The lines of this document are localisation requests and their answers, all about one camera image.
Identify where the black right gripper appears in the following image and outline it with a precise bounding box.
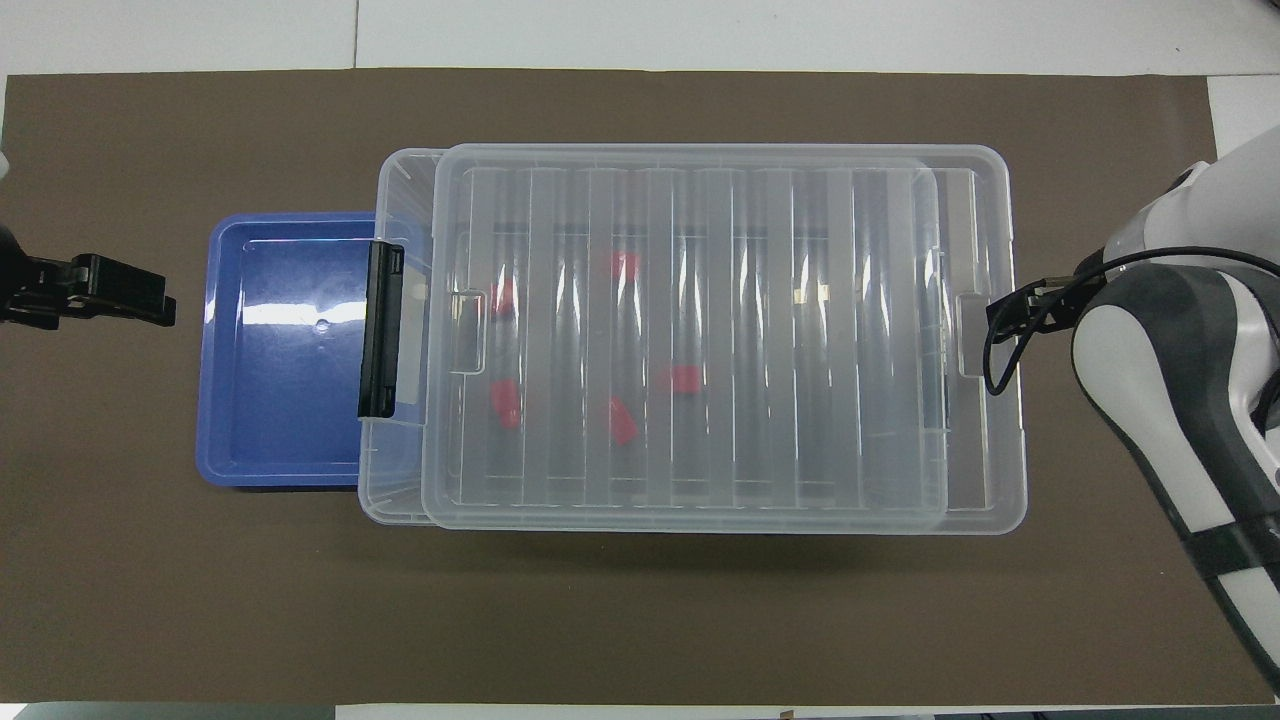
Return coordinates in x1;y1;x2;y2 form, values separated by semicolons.
987;278;1086;333

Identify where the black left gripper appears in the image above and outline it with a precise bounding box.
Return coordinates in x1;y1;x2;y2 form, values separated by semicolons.
0;225;177;331

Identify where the clear plastic box lid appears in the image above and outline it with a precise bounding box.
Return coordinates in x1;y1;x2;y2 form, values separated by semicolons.
421;143;1029;536

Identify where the blue plastic tray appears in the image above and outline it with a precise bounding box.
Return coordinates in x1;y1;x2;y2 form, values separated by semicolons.
195;212;386;489

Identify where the black box latch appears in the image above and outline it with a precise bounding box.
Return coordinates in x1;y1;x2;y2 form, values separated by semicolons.
357;241;406;419

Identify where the clear plastic storage box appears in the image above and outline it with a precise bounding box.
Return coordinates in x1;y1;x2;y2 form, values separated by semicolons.
357;148;949;528

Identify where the brown table mat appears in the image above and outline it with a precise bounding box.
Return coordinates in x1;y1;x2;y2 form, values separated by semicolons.
0;68;1280;706

